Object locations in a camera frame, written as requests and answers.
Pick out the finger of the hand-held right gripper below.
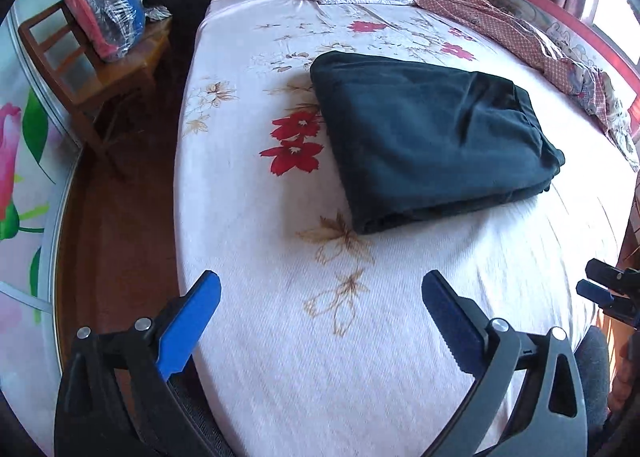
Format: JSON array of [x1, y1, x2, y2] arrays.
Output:
[[575, 279, 640, 327], [585, 258, 640, 295]]

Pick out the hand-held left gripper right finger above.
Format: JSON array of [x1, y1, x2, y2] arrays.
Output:
[[421, 269, 588, 457]]

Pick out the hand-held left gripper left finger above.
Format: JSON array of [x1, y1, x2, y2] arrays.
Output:
[[55, 269, 223, 457]]

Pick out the dark teal pants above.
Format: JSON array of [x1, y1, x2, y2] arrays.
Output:
[[310, 51, 566, 235]]

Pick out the person's grey knit clothing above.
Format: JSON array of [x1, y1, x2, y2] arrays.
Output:
[[575, 326, 612, 438]]

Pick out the bed with floral sheet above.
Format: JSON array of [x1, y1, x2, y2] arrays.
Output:
[[172, 0, 631, 457]]

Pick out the floral wardrobe door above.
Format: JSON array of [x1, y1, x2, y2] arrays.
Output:
[[0, 0, 88, 388]]

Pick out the wooden chair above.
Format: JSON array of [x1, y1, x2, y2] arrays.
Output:
[[19, 0, 173, 183]]

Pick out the pink patterned quilt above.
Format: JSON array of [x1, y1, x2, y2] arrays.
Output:
[[227, 0, 640, 173]]

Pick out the plastic bag of clothes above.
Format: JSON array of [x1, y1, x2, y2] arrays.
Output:
[[64, 0, 147, 63]]

